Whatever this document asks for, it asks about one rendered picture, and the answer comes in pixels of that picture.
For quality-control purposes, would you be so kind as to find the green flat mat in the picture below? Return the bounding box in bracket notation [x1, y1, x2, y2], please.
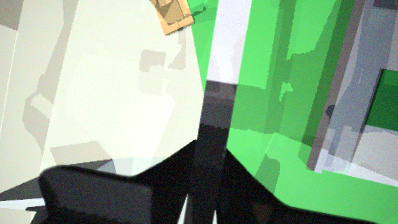
[186, 0, 398, 224]

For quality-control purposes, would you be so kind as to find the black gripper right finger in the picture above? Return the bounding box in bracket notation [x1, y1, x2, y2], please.
[216, 148, 378, 224]

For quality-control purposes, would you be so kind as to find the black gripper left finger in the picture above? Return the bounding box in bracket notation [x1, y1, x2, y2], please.
[38, 139, 197, 224]

